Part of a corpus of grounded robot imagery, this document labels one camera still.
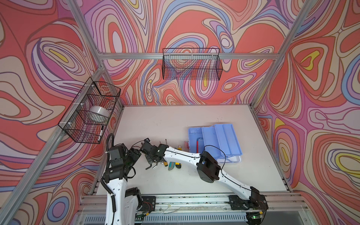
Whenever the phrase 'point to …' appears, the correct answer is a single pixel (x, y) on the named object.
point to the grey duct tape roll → (100, 109)
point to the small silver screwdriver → (160, 142)
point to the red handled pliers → (197, 145)
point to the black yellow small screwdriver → (166, 141)
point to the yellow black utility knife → (178, 165)
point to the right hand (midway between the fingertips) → (154, 157)
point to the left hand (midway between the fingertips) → (137, 152)
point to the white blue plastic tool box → (219, 141)
